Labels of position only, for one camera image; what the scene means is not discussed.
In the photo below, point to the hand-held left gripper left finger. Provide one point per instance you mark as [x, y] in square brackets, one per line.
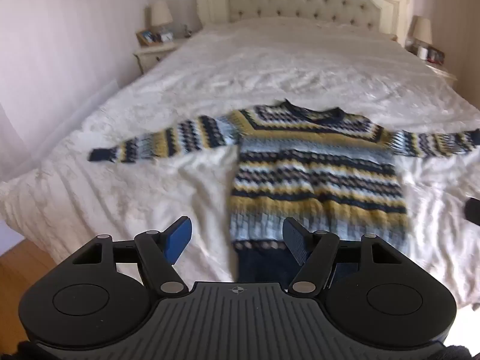
[179, 240]

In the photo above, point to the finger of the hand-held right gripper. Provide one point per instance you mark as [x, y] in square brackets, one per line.
[473, 212]

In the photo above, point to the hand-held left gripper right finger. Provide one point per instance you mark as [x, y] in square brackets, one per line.
[295, 243]

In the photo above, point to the striped knitted sweater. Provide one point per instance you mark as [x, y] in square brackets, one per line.
[318, 165]

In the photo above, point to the cream nightstand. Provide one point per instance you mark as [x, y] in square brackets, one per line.
[153, 54]
[444, 73]

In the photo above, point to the white cylinder container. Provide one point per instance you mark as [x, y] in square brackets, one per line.
[422, 52]

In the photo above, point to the white embroidered bedspread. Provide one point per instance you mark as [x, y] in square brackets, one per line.
[262, 71]

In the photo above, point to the cream table lamp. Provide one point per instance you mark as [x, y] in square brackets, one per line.
[161, 13]
[422, 30]

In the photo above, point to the small desk clock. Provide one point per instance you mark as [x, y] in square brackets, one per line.
[165, 36]

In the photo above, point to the dark picture frame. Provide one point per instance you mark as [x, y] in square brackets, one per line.
[435, 56]

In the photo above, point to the wooden picture frame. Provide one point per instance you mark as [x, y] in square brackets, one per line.
[146, 36]

